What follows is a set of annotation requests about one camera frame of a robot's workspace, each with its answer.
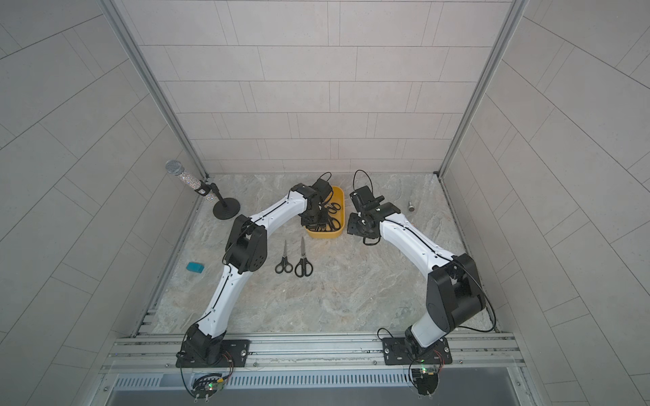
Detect yellow plastic storage box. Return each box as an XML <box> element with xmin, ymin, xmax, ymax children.
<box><xmin>306</xmin><ymin>186</ymin><xmax>345</xmax><ymax>240</ymax></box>

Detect black bladed black scissors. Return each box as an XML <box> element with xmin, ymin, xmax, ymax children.
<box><xmin>294</xmin><ymin>238</ymin><xmax>313</xmax><ymax>277</ymax></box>

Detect small black handled scissors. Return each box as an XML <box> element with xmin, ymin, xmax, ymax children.
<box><xmin>274</xmin><ymin>241</ymin><xmax>294</xmax><ymax>274</ymax></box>

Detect large black handled scissors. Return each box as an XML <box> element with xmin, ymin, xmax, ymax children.
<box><xmin>324</xmin><ymin>216</ymin><xmax>341</xmax><ymax>233</ymax></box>

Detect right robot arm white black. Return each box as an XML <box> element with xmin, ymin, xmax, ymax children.
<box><xmin>347</xmin><ymin>186</ymin><xmax>494</xmax><ymax>360</ymax></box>

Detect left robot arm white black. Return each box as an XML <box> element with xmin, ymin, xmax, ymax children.
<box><xmin>176</xmin><ymin>178</ymin><xmax>333</xmax><ymax>368</ymax></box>

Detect glitter microphone on black stand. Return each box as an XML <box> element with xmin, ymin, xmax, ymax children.
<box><xmin>165</xmin><ymin>160</ymin><xmax>240</xmax><ymax>220</ymax></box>

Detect teal sponge block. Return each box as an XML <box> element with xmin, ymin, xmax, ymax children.
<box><xmin>186</xmin><ymin>262</ymin><xmax>205</xmax><ymax>274</ymax></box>

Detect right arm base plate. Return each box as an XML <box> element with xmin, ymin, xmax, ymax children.
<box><xmin>381</xmin><ymin>337</ymin><xmax>453</xmax><ymax>366</ymax></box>

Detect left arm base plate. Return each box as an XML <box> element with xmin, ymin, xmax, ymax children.
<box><xmin>175</xmin><ymin>339</ymin><xmax>251</xmax><ymax>369</ymax></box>

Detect right circuit board with wires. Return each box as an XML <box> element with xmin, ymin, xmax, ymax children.
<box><xmin>409</xmin><ymin>365</ymin><xmax>439</xmax><ymax>397</ymax></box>

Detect circuit board with wires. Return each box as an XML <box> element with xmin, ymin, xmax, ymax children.
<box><xmin>409</xmin><ymin>365</ymin><xmax>439</xmax><ymax>397</ymax></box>
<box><xmin>191</xmin><ymin>373</ymin><xmax>226</xmax><ymax>403</ymax></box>

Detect aluminium mounting rail frame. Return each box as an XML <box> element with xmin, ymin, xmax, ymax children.
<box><xmin>100</xmin><ymin>332</ymin><xmax>525</xmax><ymax>374</ymax></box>

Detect left circuit board with wires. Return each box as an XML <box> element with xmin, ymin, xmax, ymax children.
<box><xmin>191</xmin><ymin>373</ymin><xmax>226</xmax><ymax>403</ymax></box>

